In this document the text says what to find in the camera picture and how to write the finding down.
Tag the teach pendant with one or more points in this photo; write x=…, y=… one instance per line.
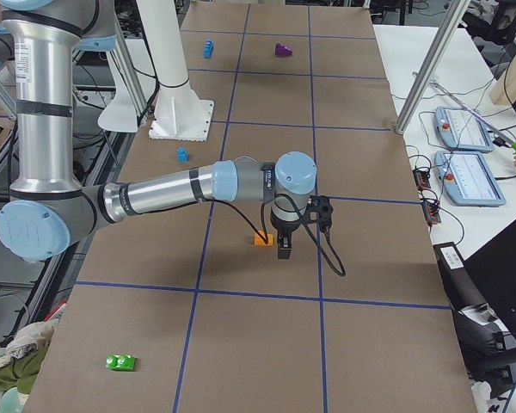
x=467, y=179
x=459, y=130

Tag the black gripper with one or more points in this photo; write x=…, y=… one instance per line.
x=282, y=230

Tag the green two-stud block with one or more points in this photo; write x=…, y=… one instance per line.
x=120, y=362

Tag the white camera stand pillar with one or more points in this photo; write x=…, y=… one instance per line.
x=179, y=113

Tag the black laptop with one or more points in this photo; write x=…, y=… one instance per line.
x=493, y=270

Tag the aluminium frame post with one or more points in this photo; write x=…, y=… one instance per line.
x=434, y=54

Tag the crumpled cloth pile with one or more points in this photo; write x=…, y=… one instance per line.
x=20, y=363

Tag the orange trapezoid block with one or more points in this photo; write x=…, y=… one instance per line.
x=262, y=238

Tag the lower teach pendant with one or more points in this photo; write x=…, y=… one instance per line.
x=467, y=179

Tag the brown paper table cover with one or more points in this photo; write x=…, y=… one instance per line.
x=218, y=324

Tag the upper teach pendant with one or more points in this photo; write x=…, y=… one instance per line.
x=459, y=130

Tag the blue small block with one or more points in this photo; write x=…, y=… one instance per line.
x=182, y=155

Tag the black relay board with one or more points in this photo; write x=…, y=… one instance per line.
x=428, y=198

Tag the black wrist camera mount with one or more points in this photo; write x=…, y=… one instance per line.
x=319, y=211

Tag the blue long block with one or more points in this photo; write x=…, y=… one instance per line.
x=208, y=48

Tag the purple trapezoid block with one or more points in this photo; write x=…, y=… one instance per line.
x=282, y=51

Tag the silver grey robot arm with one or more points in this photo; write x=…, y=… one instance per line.
x=49, y=210

